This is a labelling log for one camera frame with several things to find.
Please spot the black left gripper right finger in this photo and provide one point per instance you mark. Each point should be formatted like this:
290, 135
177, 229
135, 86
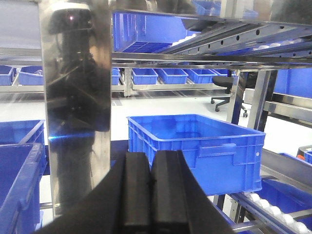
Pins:
179, 205

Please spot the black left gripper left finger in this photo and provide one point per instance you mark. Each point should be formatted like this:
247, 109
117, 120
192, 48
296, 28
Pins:
119, 204

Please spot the blue crate on upper shelf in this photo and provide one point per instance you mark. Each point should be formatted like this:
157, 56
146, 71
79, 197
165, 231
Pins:
139, 33

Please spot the large blue plastic crate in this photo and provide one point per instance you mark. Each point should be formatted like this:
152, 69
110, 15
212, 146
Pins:
224, 158

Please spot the white roller track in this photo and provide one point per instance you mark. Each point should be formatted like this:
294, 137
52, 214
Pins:
273, 217

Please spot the blue crate at left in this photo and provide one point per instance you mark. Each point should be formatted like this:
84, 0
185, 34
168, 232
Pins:
22, 164

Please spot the black office chair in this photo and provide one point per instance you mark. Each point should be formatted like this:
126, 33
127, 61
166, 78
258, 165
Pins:
225, 82

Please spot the shiny steel shelf post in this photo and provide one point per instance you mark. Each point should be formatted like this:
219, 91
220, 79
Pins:
76, 45

